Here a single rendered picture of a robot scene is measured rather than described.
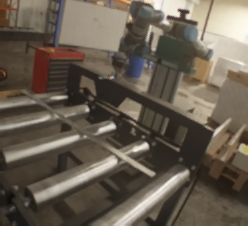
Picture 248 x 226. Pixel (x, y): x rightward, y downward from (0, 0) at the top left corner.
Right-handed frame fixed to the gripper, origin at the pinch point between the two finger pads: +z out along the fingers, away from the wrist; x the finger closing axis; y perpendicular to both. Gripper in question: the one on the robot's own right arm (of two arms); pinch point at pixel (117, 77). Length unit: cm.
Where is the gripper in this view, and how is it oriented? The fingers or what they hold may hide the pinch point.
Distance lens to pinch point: 167.8
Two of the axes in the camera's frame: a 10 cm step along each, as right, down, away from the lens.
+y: 6.6, -1.5, 7.4
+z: -2.1, 9.0, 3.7
